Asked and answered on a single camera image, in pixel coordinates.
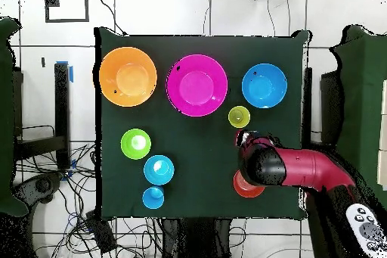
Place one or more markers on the large pink bowl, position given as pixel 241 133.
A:
pixel 196 85

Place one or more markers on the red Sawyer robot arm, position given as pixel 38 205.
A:
pixel 308 170

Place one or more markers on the yellow cup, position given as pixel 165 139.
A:
pixel 239 117

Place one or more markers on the dark green tablecloth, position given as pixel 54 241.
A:
pixel 196 149

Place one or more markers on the small red-orange bowl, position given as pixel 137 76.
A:
pixel 242 190

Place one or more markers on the large blue bowl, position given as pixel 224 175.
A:
pixel 264 86

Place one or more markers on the small blue bowl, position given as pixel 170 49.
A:
pixel 158 170

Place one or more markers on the small green bowl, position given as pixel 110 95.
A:
pixel 136 144

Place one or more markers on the blue cup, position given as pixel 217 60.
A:
pixel 152 199

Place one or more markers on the green cloth covered side table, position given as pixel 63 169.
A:
pixel 362 103
pixel 6 118

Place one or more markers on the large orange bowl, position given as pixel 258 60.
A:
pixel 127 76

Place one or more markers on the white box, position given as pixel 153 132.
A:
pixel 383 164

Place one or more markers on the black power strip box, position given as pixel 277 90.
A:
pixel 101 232

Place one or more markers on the blue tape strip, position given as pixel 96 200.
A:
pixel 71 73

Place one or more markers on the black metal post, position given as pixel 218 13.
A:
pixel 307 103
pixel 62 103

